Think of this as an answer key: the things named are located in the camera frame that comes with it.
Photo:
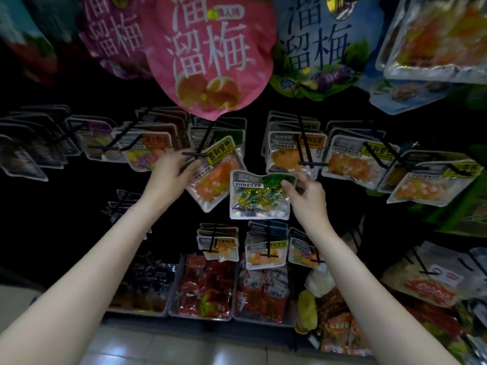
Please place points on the person's right hand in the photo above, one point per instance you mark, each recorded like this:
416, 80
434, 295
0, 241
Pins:
310, 205

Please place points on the person's left hand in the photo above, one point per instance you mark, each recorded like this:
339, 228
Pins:
171, 178

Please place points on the clear colourful-cube candy bag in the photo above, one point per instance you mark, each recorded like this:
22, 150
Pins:
148, 152
164, 117

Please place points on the clear green candy packets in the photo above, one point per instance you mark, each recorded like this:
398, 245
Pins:
259, 197

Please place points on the small clear purple-label pouch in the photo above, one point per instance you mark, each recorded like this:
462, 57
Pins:
122, 205

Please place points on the row of small clear pouches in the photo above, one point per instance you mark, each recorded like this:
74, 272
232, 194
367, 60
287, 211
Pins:
262, 254

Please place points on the white red-label snack bag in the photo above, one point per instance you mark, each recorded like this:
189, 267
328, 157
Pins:
430, 281
319, 281

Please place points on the clear mixed candy packets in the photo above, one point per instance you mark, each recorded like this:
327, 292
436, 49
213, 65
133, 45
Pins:
95, 137

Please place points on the small yellow green pouch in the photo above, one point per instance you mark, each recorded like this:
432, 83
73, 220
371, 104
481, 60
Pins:
307, 311

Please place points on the row of red orange pouches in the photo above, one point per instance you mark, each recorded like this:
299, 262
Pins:
339, 327

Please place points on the small pink round snack bag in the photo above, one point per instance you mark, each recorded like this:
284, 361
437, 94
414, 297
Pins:
213, 49

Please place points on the blue white snack bag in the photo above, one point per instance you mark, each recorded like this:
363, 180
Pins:
403, 95

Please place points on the green snack pouch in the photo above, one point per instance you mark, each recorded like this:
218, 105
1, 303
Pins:
464, 216

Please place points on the blue round snack bag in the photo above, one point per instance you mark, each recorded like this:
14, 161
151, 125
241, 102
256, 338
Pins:
327, 41

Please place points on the orange bean candy packet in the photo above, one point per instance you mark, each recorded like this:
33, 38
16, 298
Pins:
441, 38

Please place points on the person's right forearm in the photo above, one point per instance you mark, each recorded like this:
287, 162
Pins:
373, 300

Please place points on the person's left forearm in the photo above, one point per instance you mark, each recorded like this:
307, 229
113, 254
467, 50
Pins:
76, 292

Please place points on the clear tray of mixed candies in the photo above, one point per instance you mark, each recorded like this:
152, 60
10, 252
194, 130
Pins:
262, 296

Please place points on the clear tray of dark candies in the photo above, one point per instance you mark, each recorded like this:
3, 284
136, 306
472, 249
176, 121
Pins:
144, 289

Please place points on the clear tray of red candies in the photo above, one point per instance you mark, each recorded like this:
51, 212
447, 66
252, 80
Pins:
204, 292

